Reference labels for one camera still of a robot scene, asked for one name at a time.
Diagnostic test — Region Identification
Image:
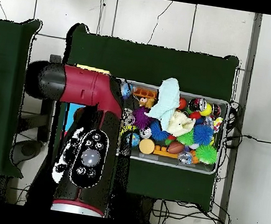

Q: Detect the blue spiky rubber ball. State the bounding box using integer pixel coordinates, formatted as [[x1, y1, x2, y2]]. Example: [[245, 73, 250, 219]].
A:
[[192, 123, 216, 147], [148, 119, 173, 143]]

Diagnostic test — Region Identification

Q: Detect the blue globe print ball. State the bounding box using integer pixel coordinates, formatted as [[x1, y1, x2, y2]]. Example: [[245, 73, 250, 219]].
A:
[[129, 132, 142, 148]]

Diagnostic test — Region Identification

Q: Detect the wooden box with three holes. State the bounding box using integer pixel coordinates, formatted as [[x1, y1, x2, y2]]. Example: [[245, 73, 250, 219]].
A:
[[62, 63, 113, 145]]

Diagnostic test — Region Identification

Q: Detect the purple spiky monster toy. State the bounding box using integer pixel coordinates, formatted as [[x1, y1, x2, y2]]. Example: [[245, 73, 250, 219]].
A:
[[130, 104, 155, 132]]

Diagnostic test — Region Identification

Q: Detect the tan foam disc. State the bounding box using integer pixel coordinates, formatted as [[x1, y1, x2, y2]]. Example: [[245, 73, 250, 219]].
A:
[[137, 137, 157, 156]]

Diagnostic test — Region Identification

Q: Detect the mint green waffle cloth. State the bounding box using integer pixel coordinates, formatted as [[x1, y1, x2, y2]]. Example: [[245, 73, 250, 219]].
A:
[[143, 74, 184, 133]]

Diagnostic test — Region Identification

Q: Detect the orange plush toy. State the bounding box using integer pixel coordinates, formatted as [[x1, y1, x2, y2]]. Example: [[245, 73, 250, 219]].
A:
[[138, 95, 156, 109]]

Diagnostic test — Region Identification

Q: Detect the dark green tablecloth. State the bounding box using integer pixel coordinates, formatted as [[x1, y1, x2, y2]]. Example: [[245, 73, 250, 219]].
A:
[[43, 21, 242, 210], [0, 14, 47, 180]]

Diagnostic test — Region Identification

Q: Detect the long black cable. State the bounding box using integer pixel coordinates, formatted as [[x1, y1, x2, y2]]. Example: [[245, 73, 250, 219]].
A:
[[224, 132, 271, 150]]

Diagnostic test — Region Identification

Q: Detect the green spiky rubber ball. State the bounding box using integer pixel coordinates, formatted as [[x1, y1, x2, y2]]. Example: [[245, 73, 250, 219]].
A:
[[193, 143, 219, 166]]

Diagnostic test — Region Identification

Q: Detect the cream waffle cloth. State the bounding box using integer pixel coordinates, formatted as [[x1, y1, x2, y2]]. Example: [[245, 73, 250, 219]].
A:
[[166, 109, 198, 140]]

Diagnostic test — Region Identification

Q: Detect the shallow wire mesh bin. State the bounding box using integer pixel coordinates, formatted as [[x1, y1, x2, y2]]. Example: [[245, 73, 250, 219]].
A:
[[108, 78, 232, 176]]

